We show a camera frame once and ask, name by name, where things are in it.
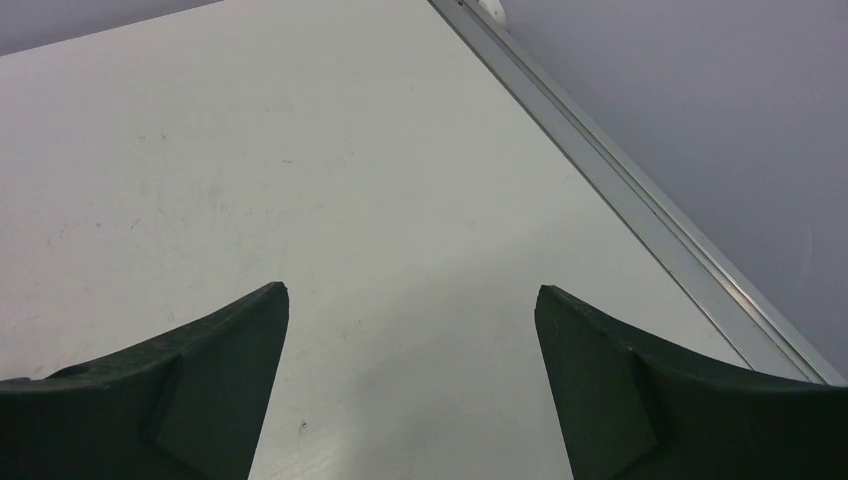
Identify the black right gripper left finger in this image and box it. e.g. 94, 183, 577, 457
1, 282, 289, 479

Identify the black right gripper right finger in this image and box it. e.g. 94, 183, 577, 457
535, 286, 847, 479

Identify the aluminium table edge rail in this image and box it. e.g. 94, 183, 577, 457
431, 1, 847, 385

